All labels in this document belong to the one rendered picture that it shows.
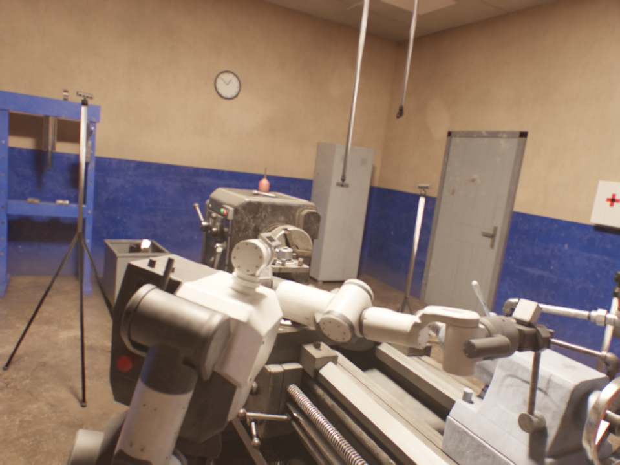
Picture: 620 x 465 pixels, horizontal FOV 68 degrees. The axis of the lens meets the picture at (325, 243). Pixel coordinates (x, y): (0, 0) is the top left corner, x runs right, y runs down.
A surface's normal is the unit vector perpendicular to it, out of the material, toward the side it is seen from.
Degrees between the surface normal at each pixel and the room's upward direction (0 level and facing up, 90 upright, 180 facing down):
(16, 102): 90
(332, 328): 123
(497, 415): 66
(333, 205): 90
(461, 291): 90
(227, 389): 102
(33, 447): 0
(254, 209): 90
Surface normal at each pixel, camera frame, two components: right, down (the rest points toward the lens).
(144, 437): -0.11, 0.06
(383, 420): -0.40, -0.81
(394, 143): -0.87, -0.03
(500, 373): -0.81, -0.27
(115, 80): 0.48, 0.21
